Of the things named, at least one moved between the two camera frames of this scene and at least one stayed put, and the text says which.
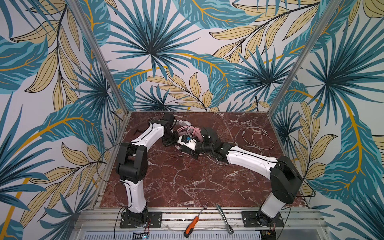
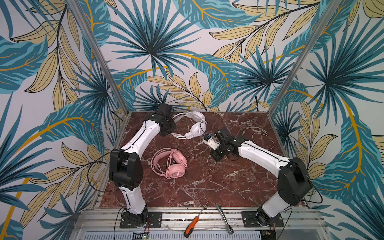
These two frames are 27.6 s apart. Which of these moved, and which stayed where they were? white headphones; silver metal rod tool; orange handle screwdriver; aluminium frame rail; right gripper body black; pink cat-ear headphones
Moved: pink cat-ear headphones; right gripper body black; white headphones
Stayed: silver metal rod tool; orange handle screwdriver; aluminium frame rail
